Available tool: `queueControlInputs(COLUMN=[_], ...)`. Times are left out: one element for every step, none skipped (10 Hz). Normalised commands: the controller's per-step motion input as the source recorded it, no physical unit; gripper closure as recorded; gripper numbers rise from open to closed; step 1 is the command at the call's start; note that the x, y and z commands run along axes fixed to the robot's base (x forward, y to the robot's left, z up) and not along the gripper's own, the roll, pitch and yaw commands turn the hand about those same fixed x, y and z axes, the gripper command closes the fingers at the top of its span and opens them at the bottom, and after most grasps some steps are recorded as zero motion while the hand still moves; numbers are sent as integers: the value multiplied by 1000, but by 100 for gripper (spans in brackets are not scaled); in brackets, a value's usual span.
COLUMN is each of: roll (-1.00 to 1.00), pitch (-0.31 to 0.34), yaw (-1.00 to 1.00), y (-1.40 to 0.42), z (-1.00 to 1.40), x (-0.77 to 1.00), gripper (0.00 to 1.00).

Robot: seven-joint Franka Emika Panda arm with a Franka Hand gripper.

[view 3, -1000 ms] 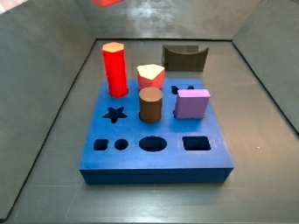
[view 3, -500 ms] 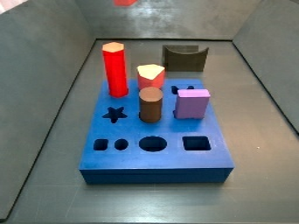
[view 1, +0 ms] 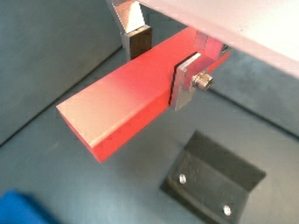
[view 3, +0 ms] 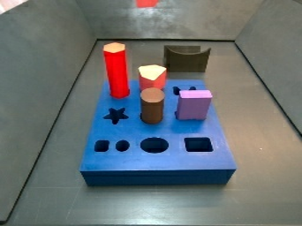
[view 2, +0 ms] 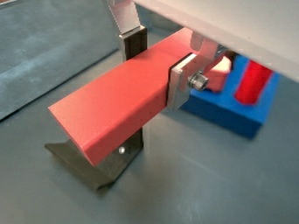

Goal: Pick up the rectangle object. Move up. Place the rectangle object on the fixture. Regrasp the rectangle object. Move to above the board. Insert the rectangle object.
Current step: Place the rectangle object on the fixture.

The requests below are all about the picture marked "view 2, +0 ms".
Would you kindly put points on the red tall cylinder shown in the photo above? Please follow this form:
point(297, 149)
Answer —
point(252, 83)

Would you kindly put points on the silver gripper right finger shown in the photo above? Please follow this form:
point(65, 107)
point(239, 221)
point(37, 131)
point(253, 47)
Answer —
point(186, 73)

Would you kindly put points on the red pentagon block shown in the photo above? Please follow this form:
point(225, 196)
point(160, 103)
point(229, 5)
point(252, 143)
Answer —
point(217, 75)

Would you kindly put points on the blue shape sorter board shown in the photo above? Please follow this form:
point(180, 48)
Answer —
point(221, 109)

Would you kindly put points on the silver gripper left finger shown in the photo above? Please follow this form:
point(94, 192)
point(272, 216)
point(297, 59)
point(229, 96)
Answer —
point(130, 32)

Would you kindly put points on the red rectangular block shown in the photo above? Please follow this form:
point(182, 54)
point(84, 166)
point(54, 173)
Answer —
point(102, 113)

